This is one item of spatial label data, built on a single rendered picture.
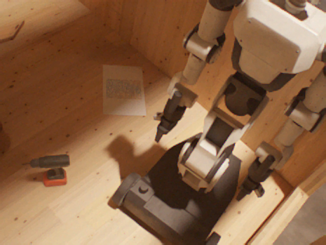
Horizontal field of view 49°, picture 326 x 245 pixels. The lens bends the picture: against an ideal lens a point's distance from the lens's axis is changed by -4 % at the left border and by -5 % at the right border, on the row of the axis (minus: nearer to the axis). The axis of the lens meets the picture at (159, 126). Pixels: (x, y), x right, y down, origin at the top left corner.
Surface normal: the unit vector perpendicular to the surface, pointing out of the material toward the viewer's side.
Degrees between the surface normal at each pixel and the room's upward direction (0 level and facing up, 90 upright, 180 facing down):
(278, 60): 90
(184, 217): 0
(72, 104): 0
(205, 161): 66
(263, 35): 90
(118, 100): 0
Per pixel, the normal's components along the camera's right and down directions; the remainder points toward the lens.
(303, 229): 0.19, -0.56
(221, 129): -0.53, 0.50
